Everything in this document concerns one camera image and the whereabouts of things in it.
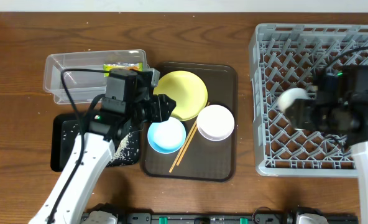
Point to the brown serving tray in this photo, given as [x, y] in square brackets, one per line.
[204, 159]

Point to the pile of rice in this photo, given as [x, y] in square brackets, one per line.
[128, 152]

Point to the yellow plate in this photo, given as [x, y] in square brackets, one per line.
[187, 89]

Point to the wooden chopstick right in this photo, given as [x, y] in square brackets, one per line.
[190, 140]

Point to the wooden chopstick left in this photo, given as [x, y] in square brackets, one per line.
[181, 152]

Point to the black waste tray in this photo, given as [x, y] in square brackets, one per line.
[65, 130]

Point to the grey dishwasher rack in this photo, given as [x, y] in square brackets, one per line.
[283, 56]

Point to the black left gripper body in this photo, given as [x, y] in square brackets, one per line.
[155, 111]

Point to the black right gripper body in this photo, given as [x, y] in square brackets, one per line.
[300, 113]

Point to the green snack wrapper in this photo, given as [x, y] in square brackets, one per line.
[126, 66]

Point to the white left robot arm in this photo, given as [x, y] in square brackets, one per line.
[89, 157]

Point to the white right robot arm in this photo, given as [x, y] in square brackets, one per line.
[358, 144]

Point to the wooden chopstick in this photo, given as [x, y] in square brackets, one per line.
[181, 152]
[190, 140]

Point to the blue bowl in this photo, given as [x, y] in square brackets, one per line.
[166, 137]

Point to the black rail with green clips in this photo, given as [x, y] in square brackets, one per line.
[262, 215]

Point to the pink white bowl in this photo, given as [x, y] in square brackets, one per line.
[215, 122]

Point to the small white green cup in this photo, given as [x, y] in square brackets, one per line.
[287, 98]

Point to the clear plastic waste bin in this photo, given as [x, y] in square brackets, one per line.
[84, 86]

